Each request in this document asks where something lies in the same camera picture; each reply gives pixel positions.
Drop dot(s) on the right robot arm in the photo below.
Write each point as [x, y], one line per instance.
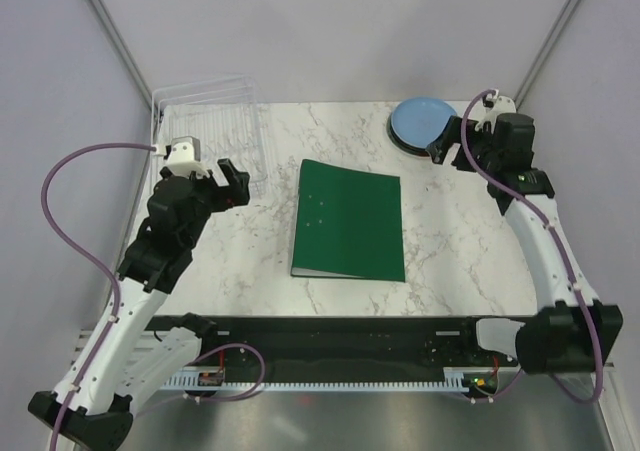
[572, 330]

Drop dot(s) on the white wire dish rack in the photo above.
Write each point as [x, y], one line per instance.
[223, 114]

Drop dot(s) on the white slotted cable duct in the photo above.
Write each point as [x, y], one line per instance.
[190, 380]

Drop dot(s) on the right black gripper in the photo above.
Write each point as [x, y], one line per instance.
[440, 147]

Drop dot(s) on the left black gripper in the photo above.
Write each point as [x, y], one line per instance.
[235, 194]

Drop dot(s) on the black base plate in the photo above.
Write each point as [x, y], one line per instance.
[351, 349]

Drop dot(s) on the light blue plate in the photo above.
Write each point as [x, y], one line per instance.
[417, 122]

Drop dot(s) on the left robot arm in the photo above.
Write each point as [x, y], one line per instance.
[95, 404]

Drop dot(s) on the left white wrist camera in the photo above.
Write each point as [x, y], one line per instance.
[182, 157]

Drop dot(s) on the green ring binder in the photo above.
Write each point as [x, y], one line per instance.
[348, 225]

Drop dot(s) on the dark red beige plate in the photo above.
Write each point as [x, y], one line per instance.
[425, 152]

